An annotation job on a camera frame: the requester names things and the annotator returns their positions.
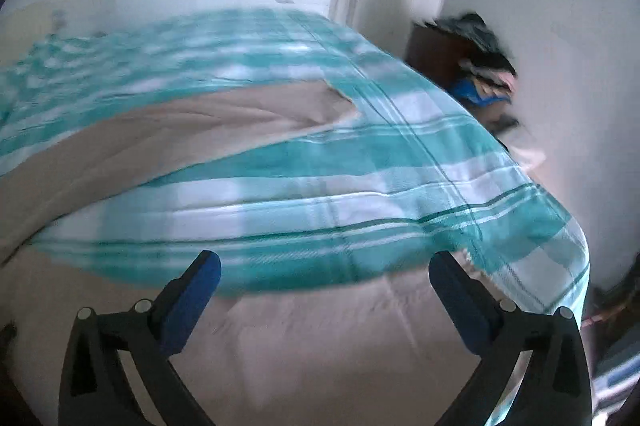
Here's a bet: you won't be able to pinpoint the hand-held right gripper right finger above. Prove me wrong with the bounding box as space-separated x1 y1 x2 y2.
428 250 593 426

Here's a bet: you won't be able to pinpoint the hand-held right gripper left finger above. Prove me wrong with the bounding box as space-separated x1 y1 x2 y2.
58 250 222 426

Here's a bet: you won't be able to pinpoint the beige pants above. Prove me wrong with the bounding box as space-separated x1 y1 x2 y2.
0 78 521 426

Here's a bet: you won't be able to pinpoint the teal plaid blanket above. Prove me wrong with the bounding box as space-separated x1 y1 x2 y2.
0 8 591 426

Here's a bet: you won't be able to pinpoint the pile of clothes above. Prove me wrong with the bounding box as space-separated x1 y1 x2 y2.
425 12 521 132

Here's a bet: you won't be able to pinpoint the cream headboard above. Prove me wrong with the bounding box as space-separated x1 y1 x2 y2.
0 3 56 52

